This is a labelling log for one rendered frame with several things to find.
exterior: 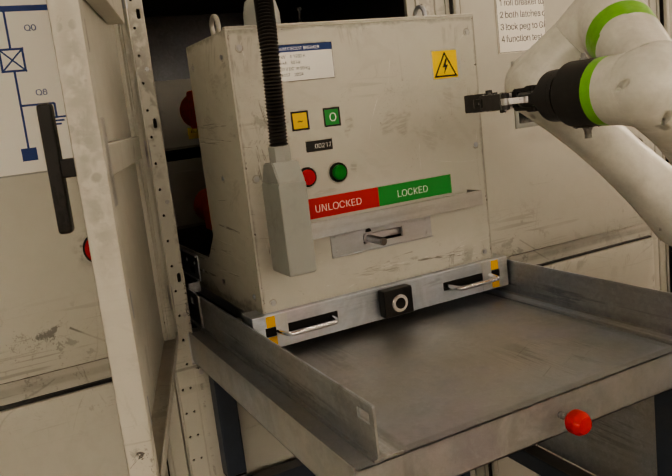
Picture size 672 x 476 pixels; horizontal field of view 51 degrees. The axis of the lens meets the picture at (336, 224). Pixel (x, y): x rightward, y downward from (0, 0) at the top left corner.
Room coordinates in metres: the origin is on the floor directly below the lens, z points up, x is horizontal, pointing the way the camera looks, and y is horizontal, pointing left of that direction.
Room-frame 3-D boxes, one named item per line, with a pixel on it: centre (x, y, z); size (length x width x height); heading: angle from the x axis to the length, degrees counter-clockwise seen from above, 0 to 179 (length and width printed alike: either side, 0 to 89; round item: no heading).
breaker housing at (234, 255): (1.48, 0.03, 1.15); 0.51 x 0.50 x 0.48; 26
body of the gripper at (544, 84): (1.06, -0.33, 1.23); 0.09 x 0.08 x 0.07; 26
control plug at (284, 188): (1.10, 0.07, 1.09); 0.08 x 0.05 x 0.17; 26
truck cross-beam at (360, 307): (1.27, -0.08, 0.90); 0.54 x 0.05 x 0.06; 116
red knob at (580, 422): (0.86, -0.28, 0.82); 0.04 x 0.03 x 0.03; 26
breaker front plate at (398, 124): (1.25, -0.08, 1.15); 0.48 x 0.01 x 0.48; 116
